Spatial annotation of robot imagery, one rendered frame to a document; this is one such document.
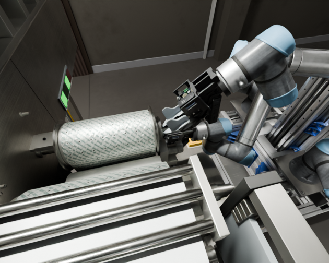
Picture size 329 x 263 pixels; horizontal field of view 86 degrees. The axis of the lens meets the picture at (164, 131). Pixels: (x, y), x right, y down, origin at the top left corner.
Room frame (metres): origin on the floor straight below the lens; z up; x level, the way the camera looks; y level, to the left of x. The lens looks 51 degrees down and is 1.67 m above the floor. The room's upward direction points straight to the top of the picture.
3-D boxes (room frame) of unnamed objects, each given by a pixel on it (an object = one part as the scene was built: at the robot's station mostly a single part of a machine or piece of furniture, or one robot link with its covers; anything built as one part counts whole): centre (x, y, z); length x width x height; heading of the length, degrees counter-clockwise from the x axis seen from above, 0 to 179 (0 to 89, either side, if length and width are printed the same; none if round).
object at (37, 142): (0.28, 0.33, 1.28); 0.06 x 0.05 x 0.02; 103
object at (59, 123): (0.29, 0.28, 1.25); 0.15 x 0.01 x 0.15; 13
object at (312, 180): (0.42, -0.74, 0.87); 0.15 x 0.15 x 0.10
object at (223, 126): (0.47, -0.22, 1.11); 0.11 x 0.08 x 0.09; 103
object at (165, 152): (0.32, -0.01, 1.05); 0.06 x 0.05 x 0.31; 103
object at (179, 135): (0.43, -0.06, 1.12); 0.12 x 0.08 x 0.09; 103
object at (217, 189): (0.12, -0.10, 1.33); 0.06 x 0.03 x 0.03; 103
